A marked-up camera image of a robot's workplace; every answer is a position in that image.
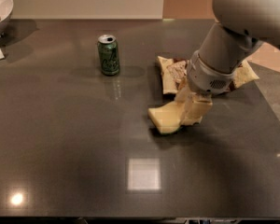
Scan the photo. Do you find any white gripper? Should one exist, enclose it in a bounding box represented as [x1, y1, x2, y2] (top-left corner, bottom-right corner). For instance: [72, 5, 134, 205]
[175, 50, 237, 125]

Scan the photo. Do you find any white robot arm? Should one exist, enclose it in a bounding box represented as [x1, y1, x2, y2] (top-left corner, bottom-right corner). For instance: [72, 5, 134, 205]
[176, 0, 280, 125]

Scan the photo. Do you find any green soda can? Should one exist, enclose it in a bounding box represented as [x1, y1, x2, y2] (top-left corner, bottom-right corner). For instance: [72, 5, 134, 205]
[97, 35, 119, 76]

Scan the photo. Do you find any yellow sponge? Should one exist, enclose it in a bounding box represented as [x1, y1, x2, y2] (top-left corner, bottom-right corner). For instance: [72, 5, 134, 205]
[148, 101, 184, 134]

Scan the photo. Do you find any brown chip bag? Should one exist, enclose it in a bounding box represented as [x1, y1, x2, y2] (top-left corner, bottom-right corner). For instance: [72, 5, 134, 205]
[157, 56, 259, 94]

